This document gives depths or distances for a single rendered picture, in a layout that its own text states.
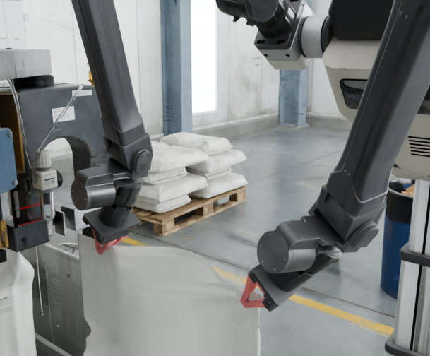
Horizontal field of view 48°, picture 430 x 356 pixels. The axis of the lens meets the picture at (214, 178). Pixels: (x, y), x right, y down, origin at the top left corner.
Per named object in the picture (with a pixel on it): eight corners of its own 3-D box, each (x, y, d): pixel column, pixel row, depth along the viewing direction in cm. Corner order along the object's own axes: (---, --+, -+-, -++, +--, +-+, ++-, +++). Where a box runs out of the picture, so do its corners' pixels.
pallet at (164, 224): (245, 200, 476) (246, 186, 472) (162, 236, 382) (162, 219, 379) (181, 187, 523) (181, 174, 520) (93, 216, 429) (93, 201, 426)
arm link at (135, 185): (150, 181, 92) (134, 163, 94) (119, 186, 87) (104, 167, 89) (138, 208, 95) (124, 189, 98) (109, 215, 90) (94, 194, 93)
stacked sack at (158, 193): (211, 189, 424) (211, 173, 421) (159, 208, 373) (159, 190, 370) (174, 182, 449) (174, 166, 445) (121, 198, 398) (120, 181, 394)
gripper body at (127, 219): (80, 220, 95) (90, 192, 91) (120, 208, 103) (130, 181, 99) (99, 243, 93) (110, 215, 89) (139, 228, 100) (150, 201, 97)
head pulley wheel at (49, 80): (63, 87, 107) (62, 75, 107) (25, 89, 100) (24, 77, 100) (39, 85, 113) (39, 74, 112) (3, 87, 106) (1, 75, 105)
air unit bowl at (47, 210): (58, 218, 101) (56, 190, 100) (46, 222, 99) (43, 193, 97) (50, 215, 103) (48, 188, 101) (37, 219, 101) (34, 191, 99)
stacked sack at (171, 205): (193, 204, 418) (193, 191, 415) (157, 217, 385) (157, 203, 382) (140, 191, 458) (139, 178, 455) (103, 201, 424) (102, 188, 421)
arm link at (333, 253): (354, 253, 69) (335, 220, 72) (325, 256, 65) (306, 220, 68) (320, 276, 73) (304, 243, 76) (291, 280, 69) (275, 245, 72)
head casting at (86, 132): (119, 196, 121) (113, 73, 113) (30, 222, 102) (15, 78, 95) (49, 177, 139) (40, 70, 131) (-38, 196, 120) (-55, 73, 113)
